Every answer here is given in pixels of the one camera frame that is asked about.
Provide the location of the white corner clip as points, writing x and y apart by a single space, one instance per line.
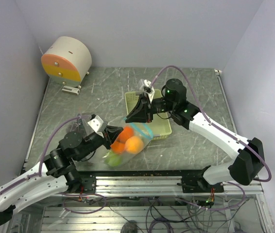
219 72

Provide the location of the green apple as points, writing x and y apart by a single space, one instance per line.
114 160

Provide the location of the small silver metal bracket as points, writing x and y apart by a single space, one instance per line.
71 90

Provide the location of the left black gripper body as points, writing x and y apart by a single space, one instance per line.
92 142

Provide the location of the blue-zipper clear bag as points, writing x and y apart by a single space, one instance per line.
126 157

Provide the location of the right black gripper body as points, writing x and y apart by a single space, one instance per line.
161 105

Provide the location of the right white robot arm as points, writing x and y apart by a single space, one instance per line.
247 156

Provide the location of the yellow-green perforated plastic basket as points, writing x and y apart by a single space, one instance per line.
160 126

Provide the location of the orange fruit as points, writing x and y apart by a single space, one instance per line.
118 147

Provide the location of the cylindrical drawer box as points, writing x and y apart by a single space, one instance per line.
67 61

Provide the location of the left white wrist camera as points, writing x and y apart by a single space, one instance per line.
98 125

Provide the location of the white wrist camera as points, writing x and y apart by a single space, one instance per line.
146 88
98 125

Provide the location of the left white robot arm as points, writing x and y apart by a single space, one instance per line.
56 174

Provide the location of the aluminium rail frame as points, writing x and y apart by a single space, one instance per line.
154 200

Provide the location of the yellow-orange peach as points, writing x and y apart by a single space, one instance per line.
134 145

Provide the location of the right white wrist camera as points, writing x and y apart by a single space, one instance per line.
146 88

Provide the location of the small red-orange fruit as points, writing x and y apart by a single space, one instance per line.
127 133

